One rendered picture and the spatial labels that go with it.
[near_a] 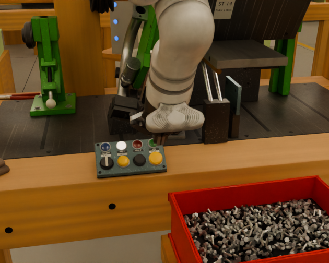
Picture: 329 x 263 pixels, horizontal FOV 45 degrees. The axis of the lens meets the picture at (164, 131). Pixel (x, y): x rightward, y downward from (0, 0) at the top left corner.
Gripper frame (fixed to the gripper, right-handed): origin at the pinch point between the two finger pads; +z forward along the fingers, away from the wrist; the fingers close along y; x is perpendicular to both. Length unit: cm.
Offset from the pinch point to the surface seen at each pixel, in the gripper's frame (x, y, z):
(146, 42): -30.2, -1.5, 5.7
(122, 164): 0.9, 7.2, 8.8
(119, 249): -13, 6, 132
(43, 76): -39, 26, 28
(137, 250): -12, -3, 131
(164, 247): 18.1, 0.5, 12.7
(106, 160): -0.1, 10.6, 8.7
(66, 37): -57, 20, 30
